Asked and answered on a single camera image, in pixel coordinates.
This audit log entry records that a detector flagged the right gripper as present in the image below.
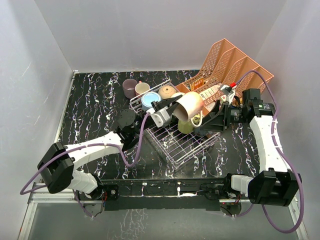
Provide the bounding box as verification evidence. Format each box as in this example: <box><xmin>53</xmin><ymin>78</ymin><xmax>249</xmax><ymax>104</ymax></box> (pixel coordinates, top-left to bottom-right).
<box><xmin>198</xmin><ymin>99</ymin><xmax>248</xmax><ymax>133</ymax></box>

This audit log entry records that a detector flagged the beige round mug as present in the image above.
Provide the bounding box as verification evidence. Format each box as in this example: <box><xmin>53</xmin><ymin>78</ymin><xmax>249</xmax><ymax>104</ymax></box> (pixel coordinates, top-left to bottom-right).
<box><xmin>158</xmin><ymin>85</ymin><xmax>177</xmax><ymax>100</ymax></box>

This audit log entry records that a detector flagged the light blue mug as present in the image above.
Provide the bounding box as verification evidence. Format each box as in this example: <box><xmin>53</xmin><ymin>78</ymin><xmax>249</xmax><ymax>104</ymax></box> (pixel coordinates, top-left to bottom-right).
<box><xmin>141</xmin><ymin>92</ymin><xmax>162</xmax><ymax>111</ymax></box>

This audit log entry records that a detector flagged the yellow-green mug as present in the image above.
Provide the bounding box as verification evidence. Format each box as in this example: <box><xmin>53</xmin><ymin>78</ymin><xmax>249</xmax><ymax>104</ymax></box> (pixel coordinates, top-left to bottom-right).
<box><xmin>177</xmin><ymin>120</ymin><xmax>195</xmax><ymax>134</ymax></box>

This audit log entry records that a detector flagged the small grey-blue cup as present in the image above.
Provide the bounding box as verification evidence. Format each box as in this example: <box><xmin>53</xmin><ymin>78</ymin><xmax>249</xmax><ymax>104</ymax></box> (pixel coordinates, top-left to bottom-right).
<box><xmin>193</xmin><ymin>127</ymin><xmax>208</xmax><ymax>137</ymax></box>

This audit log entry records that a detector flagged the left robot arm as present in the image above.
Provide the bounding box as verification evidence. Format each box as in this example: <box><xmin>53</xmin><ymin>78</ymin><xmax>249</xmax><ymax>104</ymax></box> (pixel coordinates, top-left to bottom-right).
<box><xmin>37</xmin><ymin>95</ymin><xmax>182</xmax><ymax>200</ymax></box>

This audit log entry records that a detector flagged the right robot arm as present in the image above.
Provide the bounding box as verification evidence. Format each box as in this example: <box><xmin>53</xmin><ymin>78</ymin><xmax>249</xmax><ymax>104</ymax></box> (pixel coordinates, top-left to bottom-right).
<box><xmin>198</xmin><ymin>85</ymin><xmax>299</xmax><ymax>207</ymax></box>

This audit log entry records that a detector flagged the pink mug white inside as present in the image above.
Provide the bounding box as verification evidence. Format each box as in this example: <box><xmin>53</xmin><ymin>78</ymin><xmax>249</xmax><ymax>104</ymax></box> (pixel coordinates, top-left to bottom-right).
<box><xmin>134</xmin><ymin>82</ymin><xmax>150</xmax><ymax>96</ymax></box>

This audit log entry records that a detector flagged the purple mug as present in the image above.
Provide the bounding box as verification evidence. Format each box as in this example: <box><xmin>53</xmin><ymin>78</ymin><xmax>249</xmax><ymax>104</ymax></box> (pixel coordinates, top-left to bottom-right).
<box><xmin>122</xmin><ymin>79</ymin><xmax>138</xmax><ymax>99</ymax></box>

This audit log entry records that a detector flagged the peach desk organizer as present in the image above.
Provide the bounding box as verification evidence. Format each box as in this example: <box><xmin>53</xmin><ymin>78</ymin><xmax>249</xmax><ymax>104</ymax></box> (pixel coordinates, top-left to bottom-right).
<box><xmin>173</xmin><ymin>38</ymin><xmax>275</xmax><ymax>121</ymax></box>

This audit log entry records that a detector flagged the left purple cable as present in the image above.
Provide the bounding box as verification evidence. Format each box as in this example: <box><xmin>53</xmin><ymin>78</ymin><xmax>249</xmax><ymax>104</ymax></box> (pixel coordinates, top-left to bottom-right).
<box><xmin>19</xmin><ymin>112</ymin><xmax>152</xmax><ymax>218</ymax></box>

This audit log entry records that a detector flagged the purple cable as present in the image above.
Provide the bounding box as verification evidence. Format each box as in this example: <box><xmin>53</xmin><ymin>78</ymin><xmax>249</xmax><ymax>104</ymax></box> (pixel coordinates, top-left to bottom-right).
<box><xmin>19</xmin><ymin>112</ymin><xmax>152</xmax><ymax>218</ymax></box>
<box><xmin>231</xmin><ymin>70</ymin><xmax>305</xmax><ymax>234</ymax></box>

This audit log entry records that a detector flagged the white wire dish rack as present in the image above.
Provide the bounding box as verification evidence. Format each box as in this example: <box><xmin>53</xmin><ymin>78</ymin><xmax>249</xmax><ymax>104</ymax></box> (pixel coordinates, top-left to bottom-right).
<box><xmin>129</xmin><ymin>80</ymin><xmax>221</xmax><ymax>170</ymax></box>

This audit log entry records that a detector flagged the black front rail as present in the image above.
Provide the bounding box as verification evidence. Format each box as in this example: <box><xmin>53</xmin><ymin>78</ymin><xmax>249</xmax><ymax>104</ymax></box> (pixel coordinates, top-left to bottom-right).
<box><xmin>74</xmin><ymin>177</ymin><xmax>253</xmax><ymax>212</ymax></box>

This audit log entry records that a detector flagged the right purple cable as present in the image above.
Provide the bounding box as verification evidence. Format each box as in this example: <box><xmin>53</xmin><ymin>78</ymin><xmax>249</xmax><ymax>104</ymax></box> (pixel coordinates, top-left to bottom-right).
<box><xmin>231</xmin><ymin>70</ymin><xmax>305</xmax><ymax>234</ymax></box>

